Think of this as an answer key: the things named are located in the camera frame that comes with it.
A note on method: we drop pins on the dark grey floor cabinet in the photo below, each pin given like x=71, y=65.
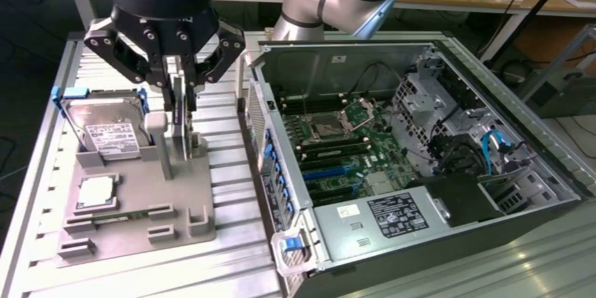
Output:
x=563, y=95

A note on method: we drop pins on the grey power supply unit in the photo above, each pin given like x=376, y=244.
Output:
x=350, y=238

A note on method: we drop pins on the open black PC case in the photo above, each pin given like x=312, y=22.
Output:
x=466, y=259

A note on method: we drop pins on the green motherboard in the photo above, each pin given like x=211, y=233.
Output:
x=372, y=158

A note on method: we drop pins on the hard disk in blue caddy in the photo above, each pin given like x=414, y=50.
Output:
x=112, y=127

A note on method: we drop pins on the grey parts rack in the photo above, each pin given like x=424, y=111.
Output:
x=139, y=190

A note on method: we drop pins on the black plastic shroud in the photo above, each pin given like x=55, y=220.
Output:
x=466, y=200

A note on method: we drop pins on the green RAM stick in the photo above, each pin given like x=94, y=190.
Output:
x=122, y=216

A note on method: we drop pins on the black RAM stick with label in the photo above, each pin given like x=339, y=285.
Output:
x=332, y=153

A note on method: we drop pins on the silver CPU chip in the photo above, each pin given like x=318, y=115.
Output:
x=95, y=193

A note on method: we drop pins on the graphics card with metal bracket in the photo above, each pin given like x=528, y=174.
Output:
x=179, y=120

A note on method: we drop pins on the metal disk bay cage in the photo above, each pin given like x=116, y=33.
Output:
x=419, y=102

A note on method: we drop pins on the blue expansion slot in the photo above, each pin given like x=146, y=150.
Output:
x=328, y=173

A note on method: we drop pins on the CPU socket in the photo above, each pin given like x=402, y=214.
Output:
x=323, y=125

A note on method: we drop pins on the blue case latch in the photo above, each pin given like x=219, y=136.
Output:
x=291, y=245

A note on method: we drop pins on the silver chipset heatsink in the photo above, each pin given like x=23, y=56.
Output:
x=378, y=183

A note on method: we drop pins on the metal socket cover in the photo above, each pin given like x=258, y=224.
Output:
x=360, y=113

